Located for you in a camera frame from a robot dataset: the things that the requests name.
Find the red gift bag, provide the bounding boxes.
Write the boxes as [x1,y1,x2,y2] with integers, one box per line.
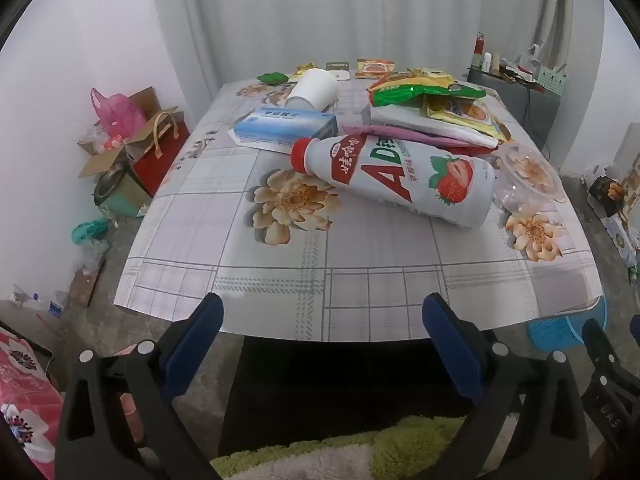
[131,110,191,198]

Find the green plastic bag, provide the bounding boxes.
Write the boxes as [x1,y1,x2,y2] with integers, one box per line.
[71,218,111,247]

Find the white curtain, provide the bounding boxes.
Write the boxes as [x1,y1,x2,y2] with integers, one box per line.
[145,0,573,106]

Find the pile of floor packets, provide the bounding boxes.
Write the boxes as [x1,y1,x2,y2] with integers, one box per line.
[607,215,640,271]

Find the blue plastic mesh basket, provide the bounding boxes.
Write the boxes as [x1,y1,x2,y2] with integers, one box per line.
[526,296,607,353]

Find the grey cabinet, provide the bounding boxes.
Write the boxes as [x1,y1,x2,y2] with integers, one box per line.
[467,65,562,151]

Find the red floral blanket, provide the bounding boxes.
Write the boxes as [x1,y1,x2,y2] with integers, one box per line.
[0,327,63,480]

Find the pink white plastic bag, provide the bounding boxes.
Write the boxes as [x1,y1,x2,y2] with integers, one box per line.
[370,106,501,150]

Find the black box with orange picture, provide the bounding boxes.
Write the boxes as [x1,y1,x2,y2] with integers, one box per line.
[589,176,626,218]

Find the white strawberry drink bottle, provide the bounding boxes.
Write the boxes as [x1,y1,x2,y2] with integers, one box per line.
[291,132,496,230]

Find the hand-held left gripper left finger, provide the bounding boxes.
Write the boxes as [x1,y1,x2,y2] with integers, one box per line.
[54,292,224,480]

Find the yellow biscuit packet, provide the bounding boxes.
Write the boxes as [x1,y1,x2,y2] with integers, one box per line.
[422,96,513,143]

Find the blue white paper box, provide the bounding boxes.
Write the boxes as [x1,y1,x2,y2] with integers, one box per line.
[228,106,338,155]

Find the brown cardboard box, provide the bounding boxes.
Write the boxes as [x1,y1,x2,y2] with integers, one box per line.
[77,87,178,178]

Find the white patterned storage box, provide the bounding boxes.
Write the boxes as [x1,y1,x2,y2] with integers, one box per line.
[532,62,568,95]

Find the white paper cup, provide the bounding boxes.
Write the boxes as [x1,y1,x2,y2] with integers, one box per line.
[285,67,340,112]

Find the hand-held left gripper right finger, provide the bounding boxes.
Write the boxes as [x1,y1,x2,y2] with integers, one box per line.
[421,292,593,480]

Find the brown board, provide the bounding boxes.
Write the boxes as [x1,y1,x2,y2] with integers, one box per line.
[70,257,107,307]

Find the green fuzzy mat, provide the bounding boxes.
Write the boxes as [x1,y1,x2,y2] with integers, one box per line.
[210,416,471,480]

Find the black cable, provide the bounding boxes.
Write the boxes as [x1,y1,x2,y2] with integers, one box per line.
[521,87,549,152]

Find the clear plastic cup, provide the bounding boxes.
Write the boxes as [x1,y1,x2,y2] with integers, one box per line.
[492,141,566,216]

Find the green snack bag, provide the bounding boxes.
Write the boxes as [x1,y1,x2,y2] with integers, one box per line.
[368,76,487,107]

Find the clear plastic bottle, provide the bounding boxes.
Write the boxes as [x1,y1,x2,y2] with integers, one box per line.
[12,287,63,317]

